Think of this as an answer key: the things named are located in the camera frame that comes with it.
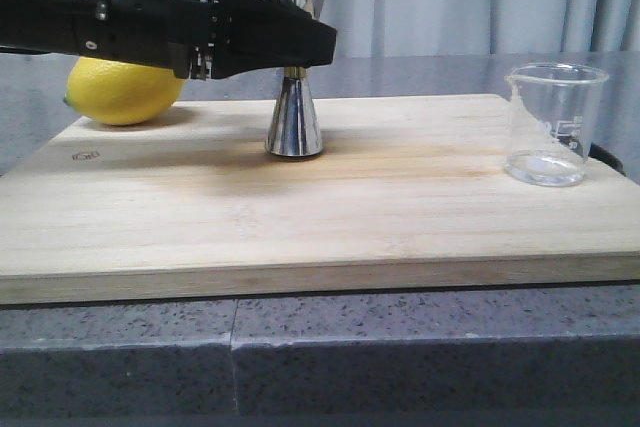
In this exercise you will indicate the steel double jigger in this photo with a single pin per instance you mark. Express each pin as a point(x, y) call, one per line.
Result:
point(294, 131)

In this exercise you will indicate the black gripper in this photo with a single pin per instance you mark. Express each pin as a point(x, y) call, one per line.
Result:
point(172, 34)

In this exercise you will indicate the clear glass beaker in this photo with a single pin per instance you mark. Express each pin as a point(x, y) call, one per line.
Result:
point(552, 119)

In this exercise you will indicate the yellow lemon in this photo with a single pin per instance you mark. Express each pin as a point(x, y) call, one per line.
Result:
point(120, 94)

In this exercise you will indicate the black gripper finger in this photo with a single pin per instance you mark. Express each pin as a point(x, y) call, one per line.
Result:
point(251, 35)

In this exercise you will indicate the wooden cutting board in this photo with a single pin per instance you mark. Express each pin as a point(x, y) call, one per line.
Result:
point(409, 192)

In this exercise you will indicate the black cutting board handle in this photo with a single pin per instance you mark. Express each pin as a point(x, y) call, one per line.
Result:
point(601, 154)

